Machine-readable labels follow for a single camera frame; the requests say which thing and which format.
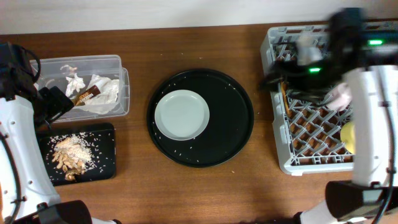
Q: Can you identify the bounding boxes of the wooden chopstick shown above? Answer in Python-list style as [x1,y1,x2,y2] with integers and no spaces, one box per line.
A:
[280,81,290,117]

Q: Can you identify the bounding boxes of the gold brown snack wrapper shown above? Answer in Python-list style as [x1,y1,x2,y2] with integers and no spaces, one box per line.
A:
[72,85,101,106]

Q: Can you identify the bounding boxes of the small white tissue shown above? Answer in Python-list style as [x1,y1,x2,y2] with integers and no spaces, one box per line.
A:
[65,73,85,97]

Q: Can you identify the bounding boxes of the pink cup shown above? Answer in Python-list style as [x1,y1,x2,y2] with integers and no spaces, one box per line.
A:
[326,83,352,111]

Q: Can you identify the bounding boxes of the food scraps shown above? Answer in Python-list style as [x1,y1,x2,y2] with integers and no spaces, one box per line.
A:
[44,133,104,182]

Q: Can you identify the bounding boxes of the yellow-green bowl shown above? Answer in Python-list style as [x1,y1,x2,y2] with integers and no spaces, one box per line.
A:
[340,121,355,154]

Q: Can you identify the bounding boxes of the grey plate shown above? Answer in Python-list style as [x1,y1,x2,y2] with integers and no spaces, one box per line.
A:
[154,90,210,141]

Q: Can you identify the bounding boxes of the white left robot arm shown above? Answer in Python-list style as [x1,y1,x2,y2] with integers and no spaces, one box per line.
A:
[1,42,100,223]

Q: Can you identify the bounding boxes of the clear plastic waste bin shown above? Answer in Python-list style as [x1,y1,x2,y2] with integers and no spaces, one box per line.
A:
[30,55,130,123]

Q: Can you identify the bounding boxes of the grey dishwasher rack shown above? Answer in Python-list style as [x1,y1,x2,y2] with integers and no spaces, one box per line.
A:
[260,21,398,175]

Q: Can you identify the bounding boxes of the large crumpled white paper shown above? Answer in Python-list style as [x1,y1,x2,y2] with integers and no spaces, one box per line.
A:
[85,74,119,114]

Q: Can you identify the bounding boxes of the black rectangular tray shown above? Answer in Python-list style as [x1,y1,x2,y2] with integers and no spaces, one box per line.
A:
[36,123,116,186]

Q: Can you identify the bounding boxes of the round black serving tray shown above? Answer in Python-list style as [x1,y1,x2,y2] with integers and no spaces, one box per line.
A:
[147,68,254,167]

